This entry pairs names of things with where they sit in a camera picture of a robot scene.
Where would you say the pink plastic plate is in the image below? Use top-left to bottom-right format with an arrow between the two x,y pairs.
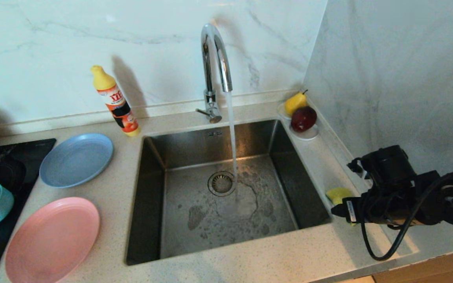
5,197 -> 101,283

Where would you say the yellow green sponge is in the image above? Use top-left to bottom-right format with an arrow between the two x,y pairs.
326,187 -> 357,227

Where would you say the blue plastic plate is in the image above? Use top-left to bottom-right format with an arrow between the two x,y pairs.
39,133 -> 114,188

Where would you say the small white saucer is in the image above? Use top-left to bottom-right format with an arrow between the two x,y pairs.
276,102 -> 292,120
289,124 -> 320,141

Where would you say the stainless steel sink basin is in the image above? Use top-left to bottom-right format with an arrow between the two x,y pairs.
125,119 -> 333,266

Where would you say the yellow pear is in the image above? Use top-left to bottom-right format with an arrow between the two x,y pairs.
284,90 -> 308,117

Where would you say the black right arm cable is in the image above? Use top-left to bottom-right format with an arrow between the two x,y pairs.
359,168 -> 453,261

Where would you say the dark red apple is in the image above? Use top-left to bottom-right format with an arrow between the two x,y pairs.
290,106 -> 317,133

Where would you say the wooden cabinet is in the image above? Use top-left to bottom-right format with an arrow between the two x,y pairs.
372,244 -> 453,283

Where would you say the chrome gooseneck faucet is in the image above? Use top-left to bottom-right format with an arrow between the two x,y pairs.
196,24 -> 233,124

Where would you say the black induction cooktop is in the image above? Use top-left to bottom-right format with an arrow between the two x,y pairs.
0,138 -> 57,283

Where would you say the yellow-capped orange dish soap bottle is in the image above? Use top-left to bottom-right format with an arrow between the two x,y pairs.
91,65 -> 141,137

